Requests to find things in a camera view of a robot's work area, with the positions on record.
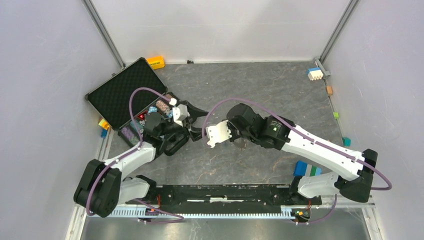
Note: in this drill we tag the orange toy block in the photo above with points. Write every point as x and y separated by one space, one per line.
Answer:
156 62

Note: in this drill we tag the large metal keyring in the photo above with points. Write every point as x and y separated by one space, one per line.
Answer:
240 143

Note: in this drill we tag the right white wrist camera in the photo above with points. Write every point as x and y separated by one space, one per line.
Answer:
218 133

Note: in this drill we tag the small teal cube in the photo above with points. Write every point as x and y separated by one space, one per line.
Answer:
346 141

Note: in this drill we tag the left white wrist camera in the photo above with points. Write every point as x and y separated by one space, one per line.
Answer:
179 114

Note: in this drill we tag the small brown wooden block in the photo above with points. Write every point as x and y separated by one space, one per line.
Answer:
329 90

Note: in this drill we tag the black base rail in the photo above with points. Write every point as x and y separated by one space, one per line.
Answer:
225 198

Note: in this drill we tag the yellow orange blue block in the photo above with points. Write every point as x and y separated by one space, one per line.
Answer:
104 127

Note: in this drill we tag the blue green white block stack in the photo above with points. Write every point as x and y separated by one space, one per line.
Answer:
303 169

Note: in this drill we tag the blue white toy block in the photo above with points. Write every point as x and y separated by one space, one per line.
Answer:
315 74

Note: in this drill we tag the black poker chip case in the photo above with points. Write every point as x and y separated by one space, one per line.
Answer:
135 103

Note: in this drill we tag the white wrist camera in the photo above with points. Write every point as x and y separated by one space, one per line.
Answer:
218 133
179 114

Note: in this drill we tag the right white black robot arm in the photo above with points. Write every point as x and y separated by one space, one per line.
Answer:
350 175

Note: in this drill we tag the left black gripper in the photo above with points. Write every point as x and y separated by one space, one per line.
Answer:
196 133

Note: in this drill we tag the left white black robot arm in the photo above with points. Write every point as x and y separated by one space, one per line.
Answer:
103 185

